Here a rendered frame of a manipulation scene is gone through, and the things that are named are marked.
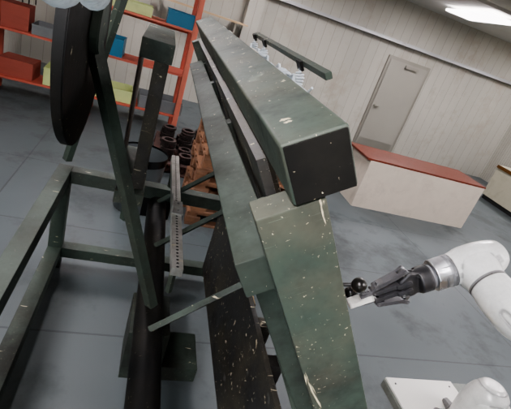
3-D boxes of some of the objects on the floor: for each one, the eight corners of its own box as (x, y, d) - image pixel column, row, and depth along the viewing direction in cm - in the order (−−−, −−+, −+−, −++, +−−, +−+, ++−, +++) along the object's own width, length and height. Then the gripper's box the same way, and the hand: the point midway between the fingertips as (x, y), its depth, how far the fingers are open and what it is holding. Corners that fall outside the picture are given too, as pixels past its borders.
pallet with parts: (205, 151, 620) (212, 124, 602) (214, 184, 517) (224, 153, 499) (151, 139, 593) (156, 110, 576) (149, 171, 491) (156, 138, 473)
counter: (461, 228, 671) (486, 187, 640) (347, 204, 603) (368, 157, 572) (437, 208, 731) (458, 170, 700) (330, 184, 663) (349, 141, 632)
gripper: (436, 266, 105) (349, 295, 104) (438, 302, 111) (356, 329, 110) (421, 250, 111) (339, 277, 110) (423, 285, 118) (345, 311, 117)
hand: (359, 299), depth 111 cm, fingers closed
